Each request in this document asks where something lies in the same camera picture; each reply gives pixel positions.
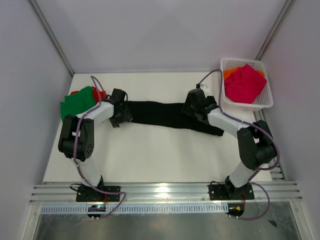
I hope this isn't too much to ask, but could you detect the left rear frame post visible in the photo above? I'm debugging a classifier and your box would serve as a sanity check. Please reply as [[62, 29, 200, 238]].
[[27, 0, 75, 77]]

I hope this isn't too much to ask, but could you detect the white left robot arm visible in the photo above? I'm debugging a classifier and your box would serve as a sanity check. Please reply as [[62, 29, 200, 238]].
[[58, 88, 133, 201]]

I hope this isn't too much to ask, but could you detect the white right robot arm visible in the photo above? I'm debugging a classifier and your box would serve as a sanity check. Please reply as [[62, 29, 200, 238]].
[[182, 86, 279, 200]]

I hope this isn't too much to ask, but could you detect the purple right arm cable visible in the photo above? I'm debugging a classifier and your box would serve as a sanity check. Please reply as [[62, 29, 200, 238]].
[[195, 69, 281, 221]]

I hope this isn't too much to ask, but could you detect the aluminium front rail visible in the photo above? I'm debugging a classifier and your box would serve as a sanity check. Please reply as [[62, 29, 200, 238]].
[[29, 181, 303, 204]]

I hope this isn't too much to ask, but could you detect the right rear frame post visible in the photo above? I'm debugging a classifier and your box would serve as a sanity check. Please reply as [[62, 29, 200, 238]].
[[255, 0, 296, 61]]

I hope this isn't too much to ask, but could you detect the green t shirt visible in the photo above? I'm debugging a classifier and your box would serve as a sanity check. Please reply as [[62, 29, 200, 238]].
[[60, 86, 97, 121]]

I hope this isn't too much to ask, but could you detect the black t shirt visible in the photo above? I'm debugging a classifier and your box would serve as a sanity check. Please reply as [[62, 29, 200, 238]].
[[127, 101, 225, 137]]

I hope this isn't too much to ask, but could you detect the red t shirt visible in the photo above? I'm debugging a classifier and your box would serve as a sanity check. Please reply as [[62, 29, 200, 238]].
[[70, 86, 107, 103]]

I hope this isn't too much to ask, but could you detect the white plastic basket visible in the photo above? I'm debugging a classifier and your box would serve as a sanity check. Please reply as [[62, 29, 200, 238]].
[[220, 57, 274, 111]]

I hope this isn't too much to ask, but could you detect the frame post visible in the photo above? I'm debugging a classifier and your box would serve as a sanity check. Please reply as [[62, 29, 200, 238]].
[[255, 0, 296, 61], [27, 0, 75, 77]]

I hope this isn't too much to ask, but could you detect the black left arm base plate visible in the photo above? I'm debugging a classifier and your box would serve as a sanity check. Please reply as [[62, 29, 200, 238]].
[[75, 184, 121, 203]]

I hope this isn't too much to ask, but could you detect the grey slotted cable duct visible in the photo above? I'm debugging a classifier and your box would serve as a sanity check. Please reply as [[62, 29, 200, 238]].
[[39, 202, 229, 215]]

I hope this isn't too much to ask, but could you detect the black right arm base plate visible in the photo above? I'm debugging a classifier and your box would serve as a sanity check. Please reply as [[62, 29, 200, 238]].
[[208, 181, 255, 201]]

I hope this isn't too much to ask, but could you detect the pink t shirt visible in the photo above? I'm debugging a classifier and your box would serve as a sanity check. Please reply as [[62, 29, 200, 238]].
[[223, 64, 267, 104]]

